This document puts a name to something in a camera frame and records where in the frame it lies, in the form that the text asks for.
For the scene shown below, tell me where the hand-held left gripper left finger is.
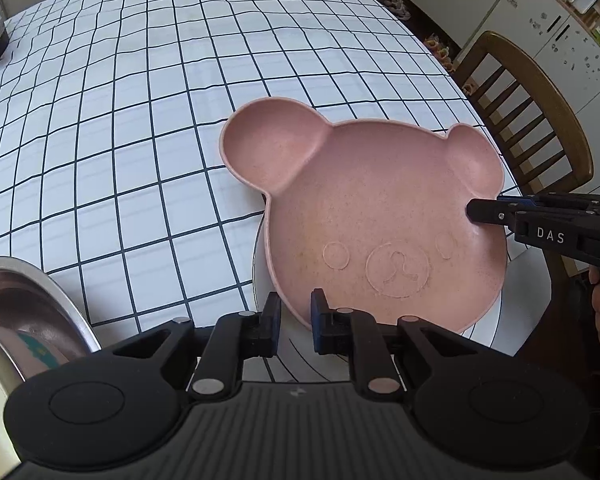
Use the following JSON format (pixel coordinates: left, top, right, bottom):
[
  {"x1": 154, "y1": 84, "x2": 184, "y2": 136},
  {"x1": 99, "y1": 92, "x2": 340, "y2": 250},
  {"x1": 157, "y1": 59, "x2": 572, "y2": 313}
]
[{"x1": 100, "y1": 290, "x2": 284, "y2": 403}]

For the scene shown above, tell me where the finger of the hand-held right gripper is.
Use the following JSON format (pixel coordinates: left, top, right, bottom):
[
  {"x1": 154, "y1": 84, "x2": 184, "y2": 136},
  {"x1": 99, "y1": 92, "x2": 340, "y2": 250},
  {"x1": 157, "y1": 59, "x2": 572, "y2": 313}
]
[
  {"x1": 497, "y1": 192, "x2": 600, "y2": 212},
  {"x1": 466, "y1": 198, "x2": 521, "y2": 227}
]

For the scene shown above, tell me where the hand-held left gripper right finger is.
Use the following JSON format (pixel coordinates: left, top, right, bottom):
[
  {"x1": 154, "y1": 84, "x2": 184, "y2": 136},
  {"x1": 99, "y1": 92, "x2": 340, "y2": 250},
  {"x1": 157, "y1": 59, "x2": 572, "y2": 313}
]
[{"x1": 310, "y1": 287, "x2": 486, "y2": 403}]

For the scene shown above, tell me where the large white floral plate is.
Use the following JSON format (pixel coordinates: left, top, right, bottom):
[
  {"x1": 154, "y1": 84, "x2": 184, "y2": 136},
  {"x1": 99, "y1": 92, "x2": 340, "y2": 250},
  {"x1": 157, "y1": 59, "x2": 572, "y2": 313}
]
[{"x1": 251, "y1": 220, "x2": 556, "y2": 398}]

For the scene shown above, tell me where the pink bear-shaped plate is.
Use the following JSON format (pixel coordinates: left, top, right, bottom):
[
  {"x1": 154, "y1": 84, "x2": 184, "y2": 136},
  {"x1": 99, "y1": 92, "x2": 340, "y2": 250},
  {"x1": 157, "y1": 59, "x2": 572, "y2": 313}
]
[{"x1": 219, "y1": 97, "x2": 508, "y2": 335}]

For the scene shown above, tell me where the stainless steel bowl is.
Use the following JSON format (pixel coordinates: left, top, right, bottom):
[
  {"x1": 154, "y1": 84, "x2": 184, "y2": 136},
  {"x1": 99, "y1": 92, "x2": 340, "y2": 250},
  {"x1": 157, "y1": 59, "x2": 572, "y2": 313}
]
[{"x1": 0, "y1": 256, "x2": 102, "y2": 381}]

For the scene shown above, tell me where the wooden chair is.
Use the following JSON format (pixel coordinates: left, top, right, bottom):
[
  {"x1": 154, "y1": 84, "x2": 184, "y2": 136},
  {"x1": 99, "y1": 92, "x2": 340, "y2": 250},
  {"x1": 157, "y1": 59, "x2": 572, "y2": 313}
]
[{"x1": 452, "y1": 30, "x2": 595, "y2": 276}]

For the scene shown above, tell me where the colourful floor item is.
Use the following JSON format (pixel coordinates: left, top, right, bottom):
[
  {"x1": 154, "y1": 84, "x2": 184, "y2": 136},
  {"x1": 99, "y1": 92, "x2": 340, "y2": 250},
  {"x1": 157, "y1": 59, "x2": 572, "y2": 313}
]
[
  {"x1": 380, "y1": 0, "x2": 412, "y2": 22},
  {"x1": 422, "y1": 32, "x2": 457, "y2": 72}
]

